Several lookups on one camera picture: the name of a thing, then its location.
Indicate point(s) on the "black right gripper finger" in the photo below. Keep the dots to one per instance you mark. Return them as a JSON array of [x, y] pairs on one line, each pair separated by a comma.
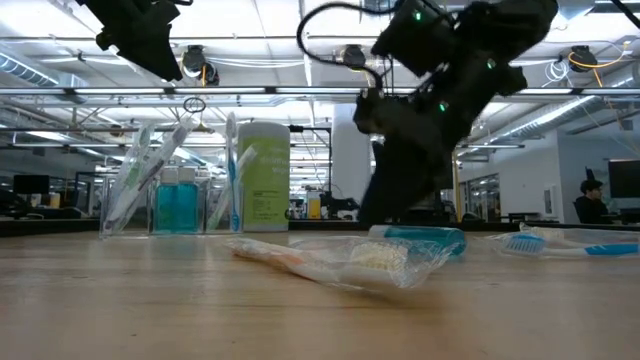
[[405, 190]]

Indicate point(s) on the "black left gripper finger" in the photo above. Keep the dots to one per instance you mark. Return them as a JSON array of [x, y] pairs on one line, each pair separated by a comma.
[[160, 57]]

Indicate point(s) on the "purple white toothbrush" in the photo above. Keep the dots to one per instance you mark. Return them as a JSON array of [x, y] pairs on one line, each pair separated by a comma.
[[152, 172]]

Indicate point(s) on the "clear acrylic organizer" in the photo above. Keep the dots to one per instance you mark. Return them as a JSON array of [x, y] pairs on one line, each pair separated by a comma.
[[202, 227]]

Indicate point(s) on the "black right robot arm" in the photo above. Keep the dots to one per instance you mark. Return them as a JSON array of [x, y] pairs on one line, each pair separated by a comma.
[[500, 30]]

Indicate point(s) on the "white building column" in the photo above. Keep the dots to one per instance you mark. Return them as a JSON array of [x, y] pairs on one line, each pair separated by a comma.
[[345, 165]]

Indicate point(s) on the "yellow bin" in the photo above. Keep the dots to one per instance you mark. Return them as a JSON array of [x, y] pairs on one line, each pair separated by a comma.
[[314, 209]]

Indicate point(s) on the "green disinfecting wipes canister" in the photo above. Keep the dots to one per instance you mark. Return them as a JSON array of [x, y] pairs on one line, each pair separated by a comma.
[[272, 175]]

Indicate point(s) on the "black desk monitor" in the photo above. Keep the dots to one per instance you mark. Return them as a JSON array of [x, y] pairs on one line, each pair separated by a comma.
[[625, 177], [31, 184]]

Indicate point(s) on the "seated person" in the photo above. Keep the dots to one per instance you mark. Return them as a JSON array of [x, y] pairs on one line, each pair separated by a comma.
[[592, 210]]

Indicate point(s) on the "black camera rig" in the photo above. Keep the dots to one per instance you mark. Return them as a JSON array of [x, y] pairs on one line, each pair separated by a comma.
[[335, 205]]

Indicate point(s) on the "overhead aluminium frame rail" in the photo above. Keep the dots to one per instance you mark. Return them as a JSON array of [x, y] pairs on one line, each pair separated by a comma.
[[225, 91]]

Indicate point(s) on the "black table frame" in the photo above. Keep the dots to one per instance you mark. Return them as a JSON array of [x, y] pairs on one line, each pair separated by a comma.
[[325, 226]]

